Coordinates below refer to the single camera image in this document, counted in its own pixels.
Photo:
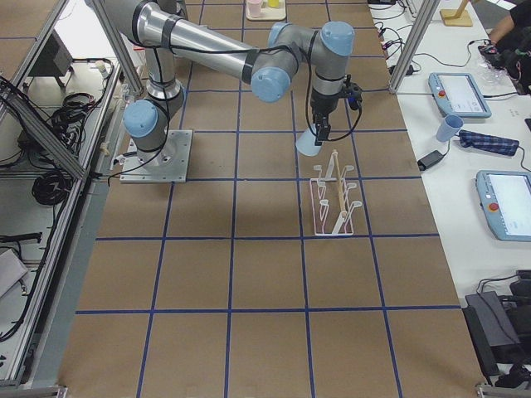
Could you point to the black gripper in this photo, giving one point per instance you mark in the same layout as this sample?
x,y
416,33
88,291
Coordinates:
x,y
323,105

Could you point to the blue plastic cup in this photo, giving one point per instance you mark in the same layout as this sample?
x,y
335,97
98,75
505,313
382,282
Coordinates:
x,y
307,143

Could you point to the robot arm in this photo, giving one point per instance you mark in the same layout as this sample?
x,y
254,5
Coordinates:
x,y
268,71

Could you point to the blue cup on desk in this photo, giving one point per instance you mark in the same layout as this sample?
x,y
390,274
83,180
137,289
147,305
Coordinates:
x,y
449,127

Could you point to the pink plastic cup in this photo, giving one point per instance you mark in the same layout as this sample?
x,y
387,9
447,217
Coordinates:
x,y
253,8

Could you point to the black power adapter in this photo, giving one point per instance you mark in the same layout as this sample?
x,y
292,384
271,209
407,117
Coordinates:
x,y
430,160

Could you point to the cream plastic tray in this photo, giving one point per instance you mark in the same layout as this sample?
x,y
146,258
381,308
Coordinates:
x,y
270,13

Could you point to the teach pendant far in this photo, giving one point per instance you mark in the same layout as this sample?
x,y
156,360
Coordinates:
x,y
458,94

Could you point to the teach pendant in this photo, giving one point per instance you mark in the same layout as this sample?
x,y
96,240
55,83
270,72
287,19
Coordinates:
x,y
458,94
505,201

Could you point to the wooden stand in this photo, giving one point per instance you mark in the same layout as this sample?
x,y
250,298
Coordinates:
x,y
458,17

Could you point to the plaid blue cloth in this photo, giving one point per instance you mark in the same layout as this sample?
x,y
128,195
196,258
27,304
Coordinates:
x,y
488,143

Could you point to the teach pendant near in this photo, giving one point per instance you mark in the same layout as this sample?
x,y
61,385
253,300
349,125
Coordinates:
x,y
505,201

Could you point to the white wire cup rack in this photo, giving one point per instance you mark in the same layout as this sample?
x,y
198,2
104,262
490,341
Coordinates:
x,y
332,208

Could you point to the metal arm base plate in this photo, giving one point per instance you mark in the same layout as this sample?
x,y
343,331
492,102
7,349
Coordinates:
x,y
171,165

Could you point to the aluminium frame post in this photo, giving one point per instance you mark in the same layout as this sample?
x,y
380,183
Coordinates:
x,y
420,25

